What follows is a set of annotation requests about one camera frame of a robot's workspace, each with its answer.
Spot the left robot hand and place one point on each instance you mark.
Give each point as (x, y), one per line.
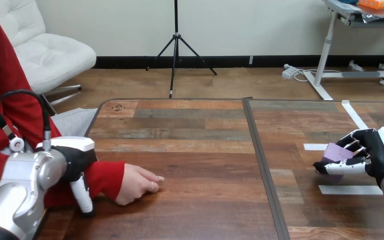
(76, 155)

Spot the orange thing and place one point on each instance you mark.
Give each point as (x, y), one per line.
(377, 3)

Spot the purple block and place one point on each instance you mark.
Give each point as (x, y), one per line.
(337, 154)

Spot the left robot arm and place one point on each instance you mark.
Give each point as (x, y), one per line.
(19, 188)

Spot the person's body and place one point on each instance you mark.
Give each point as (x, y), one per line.
(10, 82)

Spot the white cushioned chair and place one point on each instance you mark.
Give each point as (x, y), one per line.
(43, 46)

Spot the person's hand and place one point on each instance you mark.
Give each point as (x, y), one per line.
(137, 182)

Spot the white power strip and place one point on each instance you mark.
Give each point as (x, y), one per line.
(289, 72)

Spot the black tripod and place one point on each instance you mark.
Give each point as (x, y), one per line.
(176, 49)

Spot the white desk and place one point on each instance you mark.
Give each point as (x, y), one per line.
(344, 49)

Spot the person's forearm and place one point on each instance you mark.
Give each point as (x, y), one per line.
(102, 180)

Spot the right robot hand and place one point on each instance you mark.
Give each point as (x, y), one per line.
(382, 154)

